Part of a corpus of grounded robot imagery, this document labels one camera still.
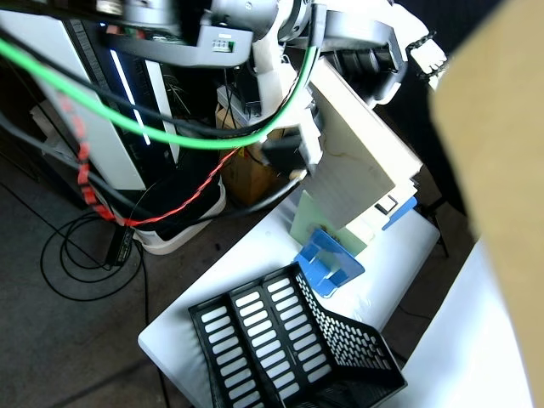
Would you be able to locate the brown cardboard box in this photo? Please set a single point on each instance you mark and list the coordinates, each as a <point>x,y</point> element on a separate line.
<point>251,183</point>

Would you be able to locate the black power brick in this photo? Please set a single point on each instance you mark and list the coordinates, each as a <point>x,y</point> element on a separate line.
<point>121,248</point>

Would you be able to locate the cream cover book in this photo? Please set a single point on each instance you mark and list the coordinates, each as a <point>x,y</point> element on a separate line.
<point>361,140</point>

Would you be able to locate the black three-slot file rack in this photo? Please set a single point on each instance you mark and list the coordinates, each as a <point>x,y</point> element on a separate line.
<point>374,384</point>

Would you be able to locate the tan cardboard sheet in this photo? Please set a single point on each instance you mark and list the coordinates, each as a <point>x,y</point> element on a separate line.
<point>501,127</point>

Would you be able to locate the black backdrop cloth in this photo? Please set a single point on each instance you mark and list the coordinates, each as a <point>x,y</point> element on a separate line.
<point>425,140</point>

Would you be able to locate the white plastic bin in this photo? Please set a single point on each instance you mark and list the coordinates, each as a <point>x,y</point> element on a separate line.
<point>170,246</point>

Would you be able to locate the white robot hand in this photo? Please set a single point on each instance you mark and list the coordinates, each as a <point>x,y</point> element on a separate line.
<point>382,36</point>
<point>433,55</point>

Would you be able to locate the pale green book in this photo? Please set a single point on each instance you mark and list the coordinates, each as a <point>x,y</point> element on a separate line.
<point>306,217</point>

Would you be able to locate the white computer tower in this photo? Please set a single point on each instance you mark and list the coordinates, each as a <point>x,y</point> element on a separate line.
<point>106,140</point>

